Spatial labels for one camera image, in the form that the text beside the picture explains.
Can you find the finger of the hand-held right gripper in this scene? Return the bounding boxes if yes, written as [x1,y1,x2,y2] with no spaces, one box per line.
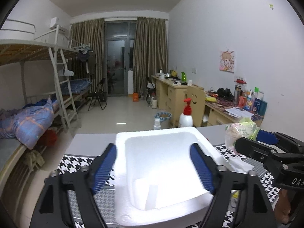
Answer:
[257,130,304,153]
[235,136,285,165]

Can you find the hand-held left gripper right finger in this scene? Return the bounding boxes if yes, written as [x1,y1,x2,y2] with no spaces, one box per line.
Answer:
[189,143,278,228]

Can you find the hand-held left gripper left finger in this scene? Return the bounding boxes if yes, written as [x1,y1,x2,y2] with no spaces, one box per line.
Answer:
[30,143,117,228]

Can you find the clear plastic bag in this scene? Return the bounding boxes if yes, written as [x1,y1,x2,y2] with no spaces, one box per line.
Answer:
[224,118,260,156]

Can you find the white foam box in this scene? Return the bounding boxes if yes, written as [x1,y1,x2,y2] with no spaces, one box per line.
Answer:
[115,126,230,226]

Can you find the person's right hand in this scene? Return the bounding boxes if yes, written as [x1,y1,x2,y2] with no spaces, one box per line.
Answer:
[275,188,297,224]

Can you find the white tissue paper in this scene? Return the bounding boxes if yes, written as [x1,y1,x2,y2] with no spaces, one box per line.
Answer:
[228,157,255,173]

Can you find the black white houndstooth cloth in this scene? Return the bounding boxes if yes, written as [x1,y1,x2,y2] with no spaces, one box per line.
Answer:
[51,144,304,228]

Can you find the cluster of toiletry bottles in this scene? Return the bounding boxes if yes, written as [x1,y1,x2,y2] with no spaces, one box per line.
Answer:
[234,77,268,116]

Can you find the white printed papers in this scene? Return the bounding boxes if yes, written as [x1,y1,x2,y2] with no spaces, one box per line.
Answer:
[224,106,253,118]

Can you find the light wooden desk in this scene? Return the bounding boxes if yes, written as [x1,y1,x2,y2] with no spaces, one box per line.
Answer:
[203,90,264,127]
[151,75,205,110]

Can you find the white red pump lotion bottle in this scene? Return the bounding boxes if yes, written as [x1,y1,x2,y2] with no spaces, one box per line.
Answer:
[179,98,194,128]

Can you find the dark patterned desk mat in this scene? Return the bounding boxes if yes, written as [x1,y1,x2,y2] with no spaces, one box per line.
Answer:
[205,91,264,122]

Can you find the wooden smiley face chair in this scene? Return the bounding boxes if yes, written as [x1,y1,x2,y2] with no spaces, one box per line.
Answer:
[177,85,206,127]

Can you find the blue trash basket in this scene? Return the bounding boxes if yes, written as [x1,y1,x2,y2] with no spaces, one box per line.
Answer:
[154,111,172,126]

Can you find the black folding chair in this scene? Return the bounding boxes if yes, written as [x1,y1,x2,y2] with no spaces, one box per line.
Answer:
[87,77,108,111]

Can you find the olive cloth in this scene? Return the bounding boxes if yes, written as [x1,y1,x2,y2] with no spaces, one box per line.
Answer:
[23,149,45,172]

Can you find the blue plaid mattress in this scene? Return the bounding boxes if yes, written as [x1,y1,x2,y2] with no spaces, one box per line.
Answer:
[58,78,92,95]

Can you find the blue plaid blanket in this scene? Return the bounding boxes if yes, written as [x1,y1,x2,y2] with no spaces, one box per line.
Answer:
[0,97,60,150]

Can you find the white narrow cabinet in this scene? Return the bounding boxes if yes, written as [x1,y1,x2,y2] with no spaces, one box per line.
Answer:
[127,70,134,95]

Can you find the black desk chair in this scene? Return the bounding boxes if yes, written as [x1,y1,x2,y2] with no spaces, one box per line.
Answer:
[145,76,156,98]

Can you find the white bunk bed ladder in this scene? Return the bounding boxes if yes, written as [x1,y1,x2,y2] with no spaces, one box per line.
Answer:
[49,46,79,131]

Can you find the glass balcony door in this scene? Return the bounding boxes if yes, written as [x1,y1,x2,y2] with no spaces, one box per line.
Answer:
[104,21,137,97]

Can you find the dark hanging clothes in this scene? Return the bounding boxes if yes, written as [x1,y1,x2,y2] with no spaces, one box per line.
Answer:
[76,49,97,76]

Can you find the brown curtain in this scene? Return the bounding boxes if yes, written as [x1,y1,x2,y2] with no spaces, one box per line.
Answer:
[132,17,169,95]
[70,18,105,93]

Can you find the white metal bunk bed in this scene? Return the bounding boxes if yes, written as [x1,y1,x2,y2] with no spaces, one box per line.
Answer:
[0,19,93,188]

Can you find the white air conditioner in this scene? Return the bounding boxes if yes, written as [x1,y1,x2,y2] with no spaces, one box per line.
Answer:
[51,17,70,34]

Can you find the cartoon wall poster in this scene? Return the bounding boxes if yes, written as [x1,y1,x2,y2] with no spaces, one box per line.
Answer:
[219,50,235,73]

